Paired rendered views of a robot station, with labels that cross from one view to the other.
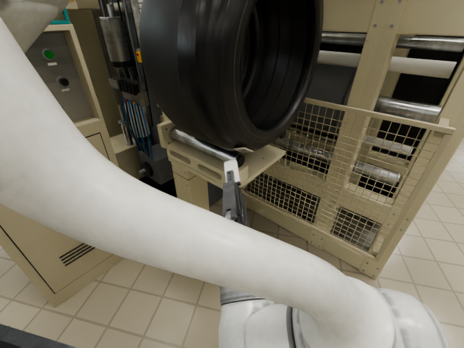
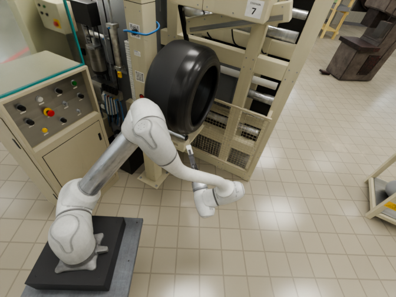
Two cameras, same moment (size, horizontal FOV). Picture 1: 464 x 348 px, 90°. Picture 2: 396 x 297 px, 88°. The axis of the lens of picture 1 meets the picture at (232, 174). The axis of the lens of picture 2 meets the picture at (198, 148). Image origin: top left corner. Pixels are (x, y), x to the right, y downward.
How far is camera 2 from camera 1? 79 cm
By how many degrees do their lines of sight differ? 18
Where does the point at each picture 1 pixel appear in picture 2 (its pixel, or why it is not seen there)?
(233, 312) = (198, 192)
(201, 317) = (164, 211)
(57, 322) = not seen: hidden behind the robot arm
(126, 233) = (190, 176)
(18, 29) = not seen: hidden behind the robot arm
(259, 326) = (205, 194)
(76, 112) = (85, 110)
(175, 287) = (146, 199)
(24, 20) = not seen: hidden behind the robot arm
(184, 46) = (171, 106)
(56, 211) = (182, 175)
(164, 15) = (161, 92)
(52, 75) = (75, 93)
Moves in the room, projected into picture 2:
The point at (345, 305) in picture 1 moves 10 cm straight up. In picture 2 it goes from (224, 184) to (228, 172)
